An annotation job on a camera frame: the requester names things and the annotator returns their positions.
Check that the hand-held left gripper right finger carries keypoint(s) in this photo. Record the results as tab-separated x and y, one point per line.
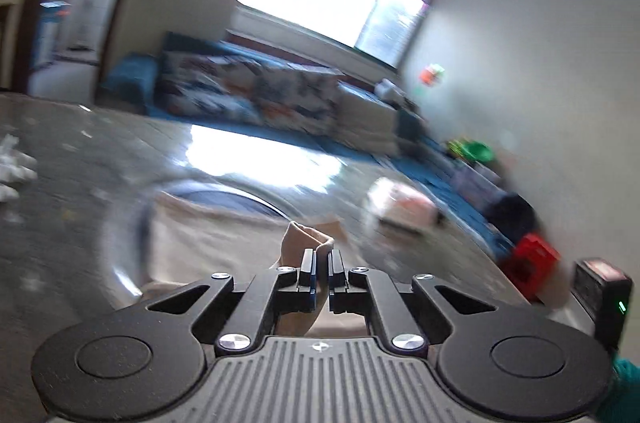
336	278

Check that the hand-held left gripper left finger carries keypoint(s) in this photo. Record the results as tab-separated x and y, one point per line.
307	278

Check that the cream fleece garment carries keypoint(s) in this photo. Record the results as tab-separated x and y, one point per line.
220	243

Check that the person's right forearm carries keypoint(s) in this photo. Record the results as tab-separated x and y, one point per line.
622	388

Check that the red plastic stool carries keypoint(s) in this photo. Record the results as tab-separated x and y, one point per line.
530	263

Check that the white and pink tissue box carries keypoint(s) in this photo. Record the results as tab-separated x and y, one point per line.
402	205

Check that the black turntable base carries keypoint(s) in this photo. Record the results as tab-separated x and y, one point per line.
225	200

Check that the dark bag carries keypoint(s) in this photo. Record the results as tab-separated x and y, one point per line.
510	218

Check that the beige cushion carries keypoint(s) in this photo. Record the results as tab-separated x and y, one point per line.
362	118

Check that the clear plastic storage box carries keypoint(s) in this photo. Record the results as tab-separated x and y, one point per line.
477	183

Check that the butterfly print pillow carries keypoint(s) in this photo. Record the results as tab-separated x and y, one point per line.
295	95
205	90

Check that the glass turntable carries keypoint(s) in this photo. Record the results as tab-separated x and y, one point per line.
122	260

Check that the green plastic bowl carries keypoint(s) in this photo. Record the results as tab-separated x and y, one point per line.
472	150

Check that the black and white plush toy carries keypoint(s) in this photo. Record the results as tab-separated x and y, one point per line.
387	90

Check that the colourful pinwheel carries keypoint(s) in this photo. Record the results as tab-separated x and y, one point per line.
432	75

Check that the blue sofa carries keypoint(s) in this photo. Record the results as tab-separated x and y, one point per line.
127	75

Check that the white glove with pink cuff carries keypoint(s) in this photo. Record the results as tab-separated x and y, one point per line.
15	168

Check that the blue printed box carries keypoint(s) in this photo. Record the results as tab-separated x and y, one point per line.
52	30

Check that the dark wooden door frame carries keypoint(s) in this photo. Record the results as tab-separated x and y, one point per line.
112	18

